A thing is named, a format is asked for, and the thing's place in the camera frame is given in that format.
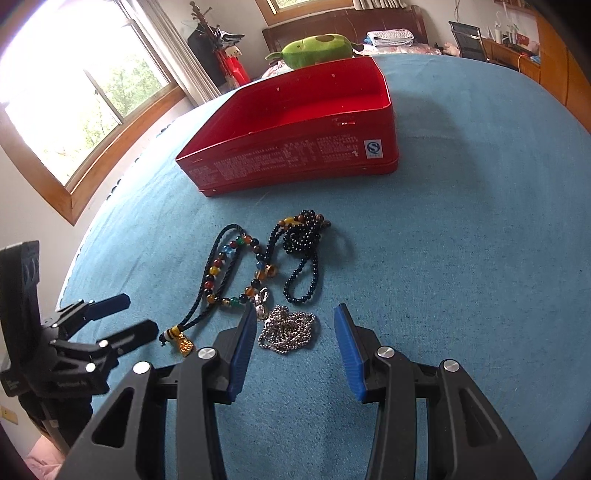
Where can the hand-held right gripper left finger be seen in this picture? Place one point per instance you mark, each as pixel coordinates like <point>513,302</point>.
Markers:
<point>242,350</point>

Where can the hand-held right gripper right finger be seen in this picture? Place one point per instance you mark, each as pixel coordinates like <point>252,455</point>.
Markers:
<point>348,355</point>

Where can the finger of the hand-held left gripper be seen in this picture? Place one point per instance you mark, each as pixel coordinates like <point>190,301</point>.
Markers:
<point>136,334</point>
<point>108,305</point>

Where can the red tin box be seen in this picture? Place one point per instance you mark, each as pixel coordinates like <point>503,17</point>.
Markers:
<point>286,157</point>

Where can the pink cloth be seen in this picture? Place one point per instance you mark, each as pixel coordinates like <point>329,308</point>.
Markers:
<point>44,466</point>

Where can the beige curtain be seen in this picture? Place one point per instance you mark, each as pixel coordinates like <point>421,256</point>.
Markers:
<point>175,50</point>
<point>381,3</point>

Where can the red bag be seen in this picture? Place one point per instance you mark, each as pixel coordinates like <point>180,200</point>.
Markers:
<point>234,69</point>

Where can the coat rack with dark clothes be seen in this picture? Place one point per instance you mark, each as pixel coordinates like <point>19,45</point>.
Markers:
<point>203,50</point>

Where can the green plush toy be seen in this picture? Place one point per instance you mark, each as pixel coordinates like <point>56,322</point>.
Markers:
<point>318,48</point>

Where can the folded patterned blanket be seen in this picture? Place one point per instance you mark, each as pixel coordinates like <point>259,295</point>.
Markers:
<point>390,38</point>

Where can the pink plush toy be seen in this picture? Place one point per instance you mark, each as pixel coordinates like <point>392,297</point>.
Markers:
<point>447,47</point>

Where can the black office chair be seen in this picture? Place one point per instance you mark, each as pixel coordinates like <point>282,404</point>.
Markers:
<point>468,41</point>

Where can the wooden desk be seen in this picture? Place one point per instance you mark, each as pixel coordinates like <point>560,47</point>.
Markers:
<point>508,57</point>

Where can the dark wooden bed headboard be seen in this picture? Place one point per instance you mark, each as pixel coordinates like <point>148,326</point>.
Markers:
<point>392,18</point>

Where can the wooden wardrobe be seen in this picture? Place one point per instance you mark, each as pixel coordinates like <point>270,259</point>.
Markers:
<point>561,64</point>

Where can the wall socket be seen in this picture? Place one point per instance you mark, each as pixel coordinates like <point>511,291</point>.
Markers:
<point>8,415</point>

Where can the large wooden frame window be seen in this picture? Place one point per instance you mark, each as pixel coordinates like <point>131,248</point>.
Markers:
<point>69,92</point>

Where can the small wooden frame window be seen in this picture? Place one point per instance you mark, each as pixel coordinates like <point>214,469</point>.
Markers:
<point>309,4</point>

